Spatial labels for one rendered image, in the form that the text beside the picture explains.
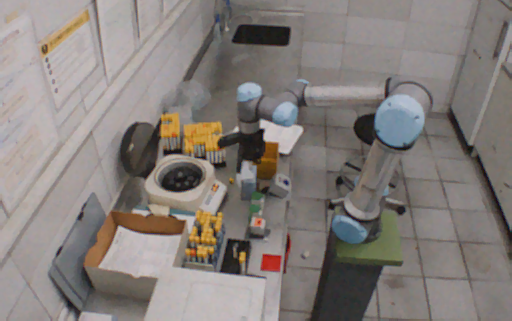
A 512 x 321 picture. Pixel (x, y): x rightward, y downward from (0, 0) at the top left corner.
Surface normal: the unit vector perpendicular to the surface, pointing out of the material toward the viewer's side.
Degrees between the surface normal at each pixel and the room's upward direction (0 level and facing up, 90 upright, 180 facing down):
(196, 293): 0
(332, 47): 90
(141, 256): 2
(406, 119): 82
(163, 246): 1
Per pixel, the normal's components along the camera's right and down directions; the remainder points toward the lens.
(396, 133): -0.53, 0.39
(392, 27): -0.15, 0.61
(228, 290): 0.00, -0.79
